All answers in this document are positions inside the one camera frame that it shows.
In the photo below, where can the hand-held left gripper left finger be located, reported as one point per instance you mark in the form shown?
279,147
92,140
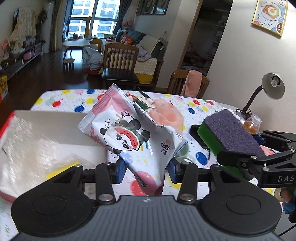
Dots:
120,171

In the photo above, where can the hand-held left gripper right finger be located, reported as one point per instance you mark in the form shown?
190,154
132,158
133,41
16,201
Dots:
172,172

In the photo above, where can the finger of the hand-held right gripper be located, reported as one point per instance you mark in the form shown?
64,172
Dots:
240,160
277,140

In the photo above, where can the green and purple sponge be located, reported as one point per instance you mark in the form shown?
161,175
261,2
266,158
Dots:
226,127

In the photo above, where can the panda print wipes packet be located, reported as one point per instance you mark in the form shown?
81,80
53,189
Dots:
129,134

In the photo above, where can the yellow sponge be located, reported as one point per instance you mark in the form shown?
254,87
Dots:
61,170

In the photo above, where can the red and white cardboard box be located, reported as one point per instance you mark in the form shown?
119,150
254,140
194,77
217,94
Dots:
46,122

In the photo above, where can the person's right hand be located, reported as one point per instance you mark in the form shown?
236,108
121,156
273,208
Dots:
289,201

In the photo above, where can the pink printed packet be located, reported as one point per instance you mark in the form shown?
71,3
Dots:
270,151

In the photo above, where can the green ceramic mug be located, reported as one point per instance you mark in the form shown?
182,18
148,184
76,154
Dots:
185,154

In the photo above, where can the grey desk lamp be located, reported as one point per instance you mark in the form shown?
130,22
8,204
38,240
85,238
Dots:
274,85

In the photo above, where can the pink plastic bag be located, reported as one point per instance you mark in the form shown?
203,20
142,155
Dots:
166,115

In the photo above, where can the colourful snack packet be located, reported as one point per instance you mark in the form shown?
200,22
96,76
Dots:
143,102

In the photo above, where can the dotted white tablecloth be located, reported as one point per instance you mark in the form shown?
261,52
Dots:
69,99

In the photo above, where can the wooden chair with towel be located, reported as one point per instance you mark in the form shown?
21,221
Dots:
175,83

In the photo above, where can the pink towel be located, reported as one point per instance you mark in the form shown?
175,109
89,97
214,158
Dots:
192,82

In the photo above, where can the wooden chair with black seat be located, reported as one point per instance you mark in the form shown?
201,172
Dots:
120,74

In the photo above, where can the red floor cushion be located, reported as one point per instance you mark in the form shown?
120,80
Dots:
93,71

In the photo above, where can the sofa with cushions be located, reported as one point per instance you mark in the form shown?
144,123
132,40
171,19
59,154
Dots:
150,62

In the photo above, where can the grey bag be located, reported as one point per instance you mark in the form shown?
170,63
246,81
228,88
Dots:
92,58

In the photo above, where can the small wooden stool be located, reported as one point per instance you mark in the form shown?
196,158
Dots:
69,62

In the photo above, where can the gold framed food picture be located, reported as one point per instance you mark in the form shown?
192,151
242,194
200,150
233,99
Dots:
269,17

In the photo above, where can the round wooden coffee table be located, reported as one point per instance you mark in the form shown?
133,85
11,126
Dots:
76,42

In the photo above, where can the low dark media cabinet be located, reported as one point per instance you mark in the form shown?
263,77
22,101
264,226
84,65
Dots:
20,58

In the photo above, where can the grey curtain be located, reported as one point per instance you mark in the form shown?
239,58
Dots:
123,14

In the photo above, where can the beige curtain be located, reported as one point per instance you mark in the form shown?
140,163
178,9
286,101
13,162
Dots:
57,25

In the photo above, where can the row of dark framed pictures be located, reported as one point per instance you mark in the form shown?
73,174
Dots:
152,5

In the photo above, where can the floral cloth cover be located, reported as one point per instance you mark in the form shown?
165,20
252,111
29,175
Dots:
22,25

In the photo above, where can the white standing air conditioner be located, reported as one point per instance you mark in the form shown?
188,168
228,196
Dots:
49,9

